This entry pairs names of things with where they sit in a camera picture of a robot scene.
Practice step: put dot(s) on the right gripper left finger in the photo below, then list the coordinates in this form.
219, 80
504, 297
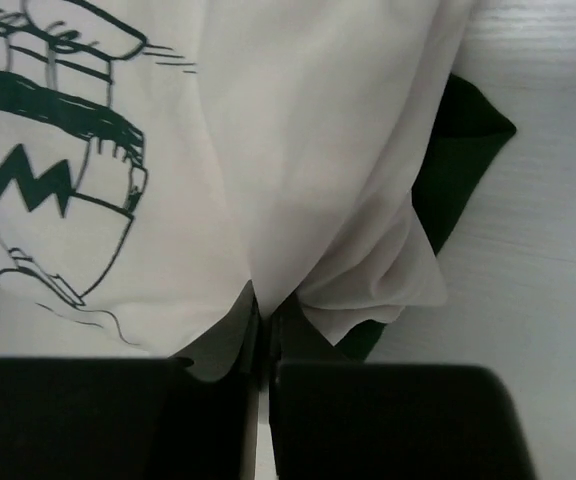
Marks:
180, 417

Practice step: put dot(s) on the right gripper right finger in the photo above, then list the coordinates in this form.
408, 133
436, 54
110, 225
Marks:
333, 418

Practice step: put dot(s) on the white green raglan t-shirt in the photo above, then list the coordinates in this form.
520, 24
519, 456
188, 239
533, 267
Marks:
158, 157

